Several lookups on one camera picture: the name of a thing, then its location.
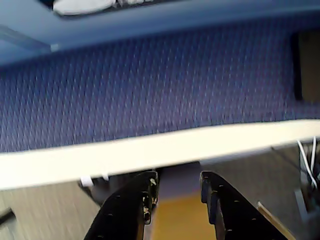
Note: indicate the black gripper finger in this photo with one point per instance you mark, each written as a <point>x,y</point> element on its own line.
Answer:
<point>232,212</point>
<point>125,207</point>

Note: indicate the blue dotted fabric mat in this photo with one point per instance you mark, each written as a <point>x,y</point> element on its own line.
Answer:
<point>150,92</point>

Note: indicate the blue toy kitchen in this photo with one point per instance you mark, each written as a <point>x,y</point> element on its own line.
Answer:
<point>175,27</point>

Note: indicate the white cloth bundle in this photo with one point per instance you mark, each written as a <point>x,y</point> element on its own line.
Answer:
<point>82,7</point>

